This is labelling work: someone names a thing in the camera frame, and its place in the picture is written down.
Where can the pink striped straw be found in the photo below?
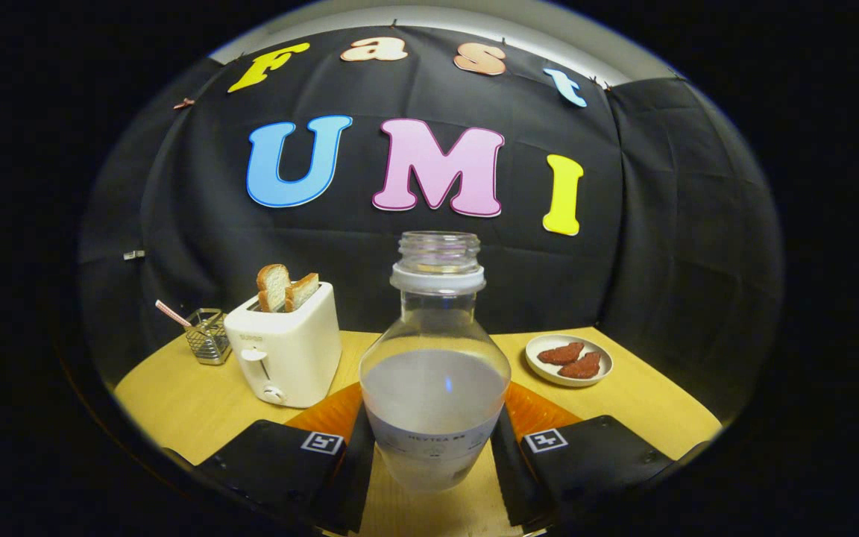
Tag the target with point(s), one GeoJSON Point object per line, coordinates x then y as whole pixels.
{"type": "Point", "coordinates": [172, 313]}

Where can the round white plate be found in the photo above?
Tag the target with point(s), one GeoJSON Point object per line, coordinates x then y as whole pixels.
{"type": "Point", "coordinates": [541, 369]}

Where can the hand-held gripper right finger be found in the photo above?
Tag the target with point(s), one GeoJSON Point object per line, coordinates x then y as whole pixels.
{"type": "Point", "coordinates": [511, 485]}

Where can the clear juice bottle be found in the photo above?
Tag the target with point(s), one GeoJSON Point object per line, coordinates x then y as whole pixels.
{"type": "Point", "coordinates": [433, 395]}

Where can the red meat piece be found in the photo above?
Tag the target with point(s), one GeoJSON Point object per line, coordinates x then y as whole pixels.
{"type": "Point", "coordinates": [581, 366]}
{"type": "Point", "coordinates": [560, 353]}

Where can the wooden table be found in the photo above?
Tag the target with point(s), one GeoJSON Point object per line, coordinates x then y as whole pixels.
{"type": "Point", "coordinates": [191, 403]}

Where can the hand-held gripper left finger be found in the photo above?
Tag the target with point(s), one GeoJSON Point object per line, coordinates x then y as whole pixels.
{"type": "Point", "coordinates": [355, 492]}

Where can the pink clip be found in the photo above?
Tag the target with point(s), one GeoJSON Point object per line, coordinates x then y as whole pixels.
{"type": "Point", "coordinates": [183, 104]}

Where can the white toaster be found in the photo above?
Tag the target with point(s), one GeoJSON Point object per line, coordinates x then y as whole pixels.
{"type": "Point", "coordinates": [295, 358]}

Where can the toast bread slice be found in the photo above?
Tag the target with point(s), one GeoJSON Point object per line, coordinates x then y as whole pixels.
{"type": "Point", "coordinates": [303, 291]}
{"type": "Point", "coordinates": [273, 287]}

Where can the black backdrop cloth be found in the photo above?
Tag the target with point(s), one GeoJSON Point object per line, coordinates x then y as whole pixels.
{"type": "Point", "coordinates": [355, 253]}

